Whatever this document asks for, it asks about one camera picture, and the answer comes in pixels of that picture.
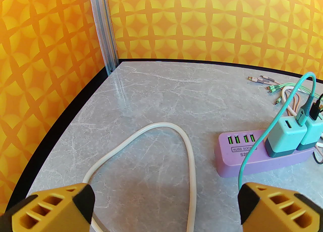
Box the thin white charging cable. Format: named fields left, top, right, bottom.
left=281, top=86, right=299, bottom=117

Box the teal charger adapter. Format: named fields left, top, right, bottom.
left=264, top=116, right=309, bottom=158
left=297, top=119, right=323, bottom=151

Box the green multi-head charging cable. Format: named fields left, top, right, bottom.
left=267, top=81, right=323, bottom=105

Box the teal USB cable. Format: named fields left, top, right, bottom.
left=238, top=72, right=317, bottom=192

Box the thick white power cable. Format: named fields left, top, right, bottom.
left=83, top=122, right=196, bottom=232

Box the aluminium frame post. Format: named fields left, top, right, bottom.
left=87, top=0, right=119, bottom=76

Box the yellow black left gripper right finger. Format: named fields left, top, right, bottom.
left=238, top=182, right=323, bottom=232

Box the purple power strip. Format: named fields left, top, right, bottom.
left=214, top=129, right=319, bottom=178

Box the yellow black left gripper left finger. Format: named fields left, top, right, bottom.
left=0, top=183, right=95, bottom=232

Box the black USB cable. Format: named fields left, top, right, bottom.
left=309, top=93, right=323, bottom=121

